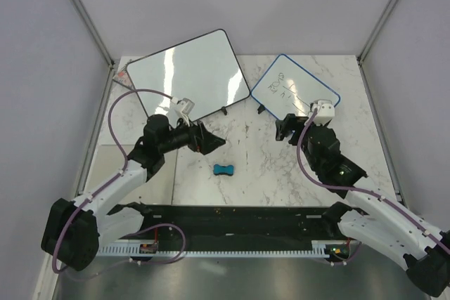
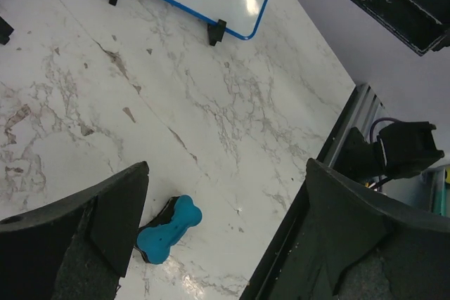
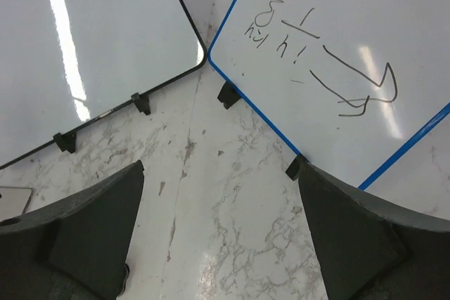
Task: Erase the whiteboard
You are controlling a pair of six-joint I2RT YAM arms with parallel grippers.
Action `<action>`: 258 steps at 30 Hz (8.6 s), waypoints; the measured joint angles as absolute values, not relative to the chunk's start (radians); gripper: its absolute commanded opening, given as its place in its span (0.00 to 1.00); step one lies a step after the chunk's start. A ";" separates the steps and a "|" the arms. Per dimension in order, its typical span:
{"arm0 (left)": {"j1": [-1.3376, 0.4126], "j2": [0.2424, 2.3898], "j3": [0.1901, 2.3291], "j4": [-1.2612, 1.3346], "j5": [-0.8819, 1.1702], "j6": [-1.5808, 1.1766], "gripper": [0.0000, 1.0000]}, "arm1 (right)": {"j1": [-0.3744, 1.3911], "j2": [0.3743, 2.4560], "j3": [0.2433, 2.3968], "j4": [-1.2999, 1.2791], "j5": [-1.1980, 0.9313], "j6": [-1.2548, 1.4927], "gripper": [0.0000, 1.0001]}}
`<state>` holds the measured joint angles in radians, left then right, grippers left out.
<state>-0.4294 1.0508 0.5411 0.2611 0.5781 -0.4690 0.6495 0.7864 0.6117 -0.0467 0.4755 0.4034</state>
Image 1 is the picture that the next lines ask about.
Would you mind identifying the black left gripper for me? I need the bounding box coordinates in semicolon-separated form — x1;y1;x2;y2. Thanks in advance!
160;114;225;156

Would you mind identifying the blue whiteboard eraser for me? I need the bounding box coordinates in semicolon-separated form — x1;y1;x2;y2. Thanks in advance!
213;164;234;176

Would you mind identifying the blue framed small whiteboard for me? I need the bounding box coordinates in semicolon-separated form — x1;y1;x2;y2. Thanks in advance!
250;54;341;119

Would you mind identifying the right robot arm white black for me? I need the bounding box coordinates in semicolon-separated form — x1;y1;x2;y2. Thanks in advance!
275;114;449;297

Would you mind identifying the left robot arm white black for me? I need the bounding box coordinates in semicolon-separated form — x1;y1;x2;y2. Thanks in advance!
41;115;226;274

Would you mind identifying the black framed large whiteboard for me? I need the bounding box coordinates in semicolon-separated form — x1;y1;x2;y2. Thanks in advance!
126;29;250;121

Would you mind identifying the black board foot clip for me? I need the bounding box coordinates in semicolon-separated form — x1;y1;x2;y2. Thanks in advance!
257;104;266;115

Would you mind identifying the flat packet with red label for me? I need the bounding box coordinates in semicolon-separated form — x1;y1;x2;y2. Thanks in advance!
112;56;134;89

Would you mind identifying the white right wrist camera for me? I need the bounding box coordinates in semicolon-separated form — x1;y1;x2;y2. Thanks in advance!
309;100;335;126

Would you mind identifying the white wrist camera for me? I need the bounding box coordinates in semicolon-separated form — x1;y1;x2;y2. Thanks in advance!
171;97;195;122
309;100;335;126

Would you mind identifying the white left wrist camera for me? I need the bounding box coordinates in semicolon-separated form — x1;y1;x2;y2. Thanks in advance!
171;97;195;122

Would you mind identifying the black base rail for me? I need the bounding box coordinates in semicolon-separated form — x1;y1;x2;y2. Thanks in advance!
105;201;366;252

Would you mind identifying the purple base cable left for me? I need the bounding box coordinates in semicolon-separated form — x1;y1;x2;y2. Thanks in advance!
56;223;188;282

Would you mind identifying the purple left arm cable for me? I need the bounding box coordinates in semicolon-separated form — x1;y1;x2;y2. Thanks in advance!
51;89;176;274

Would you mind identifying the white slotted cable duct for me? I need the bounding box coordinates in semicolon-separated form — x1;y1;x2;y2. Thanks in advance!
96;240;358;258

